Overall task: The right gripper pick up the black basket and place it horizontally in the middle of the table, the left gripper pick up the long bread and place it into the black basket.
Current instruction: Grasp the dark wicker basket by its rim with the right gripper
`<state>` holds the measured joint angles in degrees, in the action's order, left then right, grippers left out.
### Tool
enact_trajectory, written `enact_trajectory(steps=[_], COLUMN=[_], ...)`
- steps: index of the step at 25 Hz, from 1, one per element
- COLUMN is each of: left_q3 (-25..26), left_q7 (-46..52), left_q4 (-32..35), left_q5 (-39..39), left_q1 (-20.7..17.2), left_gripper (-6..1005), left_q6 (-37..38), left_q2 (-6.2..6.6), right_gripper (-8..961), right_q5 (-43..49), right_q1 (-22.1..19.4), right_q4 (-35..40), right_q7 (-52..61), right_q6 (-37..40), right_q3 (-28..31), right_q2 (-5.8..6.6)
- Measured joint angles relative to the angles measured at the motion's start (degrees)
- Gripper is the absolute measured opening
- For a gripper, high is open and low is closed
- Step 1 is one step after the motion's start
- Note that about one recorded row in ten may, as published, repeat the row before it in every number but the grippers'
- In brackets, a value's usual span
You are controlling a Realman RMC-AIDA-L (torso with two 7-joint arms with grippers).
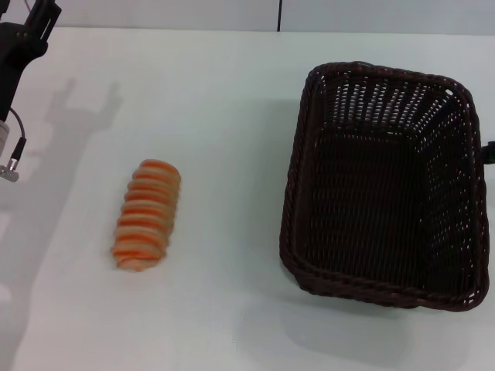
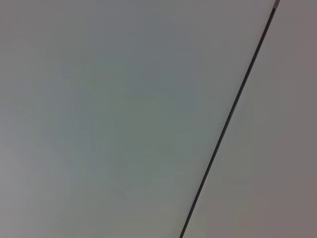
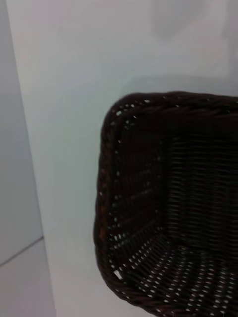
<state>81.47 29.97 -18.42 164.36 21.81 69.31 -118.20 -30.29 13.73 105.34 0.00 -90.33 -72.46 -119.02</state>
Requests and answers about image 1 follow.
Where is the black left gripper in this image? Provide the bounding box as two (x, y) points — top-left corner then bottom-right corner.
(0, 0), (63, 121)

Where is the dark brown woven basket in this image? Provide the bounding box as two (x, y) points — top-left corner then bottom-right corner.
(278, 60), (490, 313)

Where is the orange striped bread loaf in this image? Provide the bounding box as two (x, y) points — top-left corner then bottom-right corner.
(111, 158), (183, 273)

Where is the grey left gripper cable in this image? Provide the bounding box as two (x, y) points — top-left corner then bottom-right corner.
(0, 107), (30, 182)

